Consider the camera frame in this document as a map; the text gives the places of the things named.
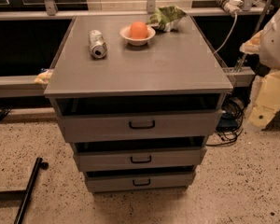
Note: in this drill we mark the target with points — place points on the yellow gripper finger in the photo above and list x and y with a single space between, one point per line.
264 100

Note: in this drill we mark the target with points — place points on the grey drawer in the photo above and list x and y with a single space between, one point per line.
139 159
79 129
133 182

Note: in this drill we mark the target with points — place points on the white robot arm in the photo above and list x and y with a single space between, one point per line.
266 43

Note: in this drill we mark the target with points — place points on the grey drawer cabinet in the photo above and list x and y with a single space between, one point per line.
173 72

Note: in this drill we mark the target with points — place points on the grey bottom drawer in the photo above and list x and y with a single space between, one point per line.
133 182

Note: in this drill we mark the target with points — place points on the grey top drawer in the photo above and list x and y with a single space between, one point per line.
79 129

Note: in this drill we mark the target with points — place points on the white power strip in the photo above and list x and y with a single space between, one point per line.
232 7

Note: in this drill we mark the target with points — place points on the green chip bag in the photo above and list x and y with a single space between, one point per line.
166 18

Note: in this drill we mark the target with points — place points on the orange fruit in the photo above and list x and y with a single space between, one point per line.
138 30

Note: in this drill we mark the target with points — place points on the small white bowl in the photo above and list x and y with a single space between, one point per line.
125 33

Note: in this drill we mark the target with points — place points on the silver soda can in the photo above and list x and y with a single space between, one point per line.
97 44

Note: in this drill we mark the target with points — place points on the yellow sponge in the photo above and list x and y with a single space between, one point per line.
44 77

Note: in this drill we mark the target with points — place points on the black metal bar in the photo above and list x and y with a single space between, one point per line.
39 164

